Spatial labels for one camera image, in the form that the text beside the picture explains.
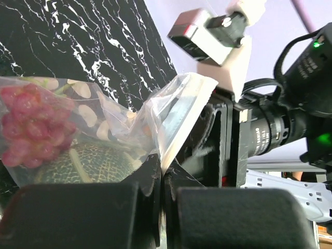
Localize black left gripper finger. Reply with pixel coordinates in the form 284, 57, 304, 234
1, 155, 161, 248

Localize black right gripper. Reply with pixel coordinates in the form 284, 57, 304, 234
162, 88, 315, 248

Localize green fake vegetable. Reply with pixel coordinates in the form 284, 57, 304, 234
33, 143, 142, 184

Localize clear zip top bag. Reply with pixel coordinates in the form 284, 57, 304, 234
1, 73, 217, 187

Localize purple fake grapes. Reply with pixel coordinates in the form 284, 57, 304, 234
1, 84, 76, 168

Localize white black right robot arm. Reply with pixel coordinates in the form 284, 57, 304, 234
177, 24, 331, 227

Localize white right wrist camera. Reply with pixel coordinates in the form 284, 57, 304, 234
168, 1, 266, 102

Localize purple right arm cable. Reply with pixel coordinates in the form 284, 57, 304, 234
290, 0, 317, 34

